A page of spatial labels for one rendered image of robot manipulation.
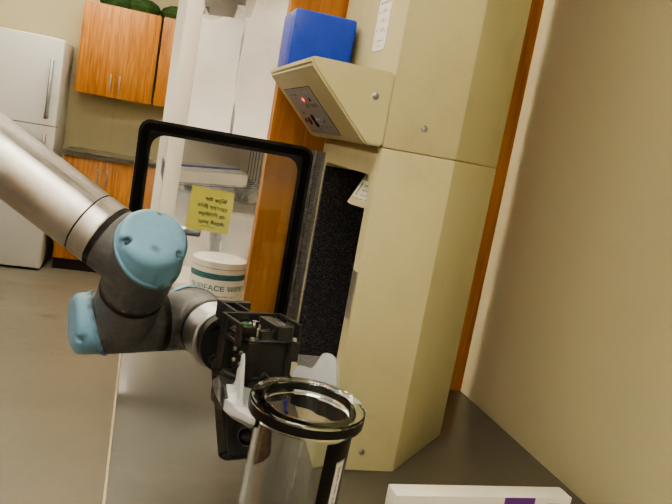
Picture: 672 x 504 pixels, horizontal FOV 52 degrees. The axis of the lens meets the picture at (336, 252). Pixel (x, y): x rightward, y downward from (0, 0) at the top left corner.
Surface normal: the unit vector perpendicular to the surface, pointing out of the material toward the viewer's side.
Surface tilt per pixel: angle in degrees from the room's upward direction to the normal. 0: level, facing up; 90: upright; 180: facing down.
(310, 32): 90
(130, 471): 0
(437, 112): 90
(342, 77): 90
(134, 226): 43
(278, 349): 87
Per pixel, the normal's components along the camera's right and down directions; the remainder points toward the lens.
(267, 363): 0.50, 0.18
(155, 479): 0.18, -0.97
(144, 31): 0.26, 0.19
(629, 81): -0.95, -0.13
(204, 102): -0.24, 0.20
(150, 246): 0.43, -0.58
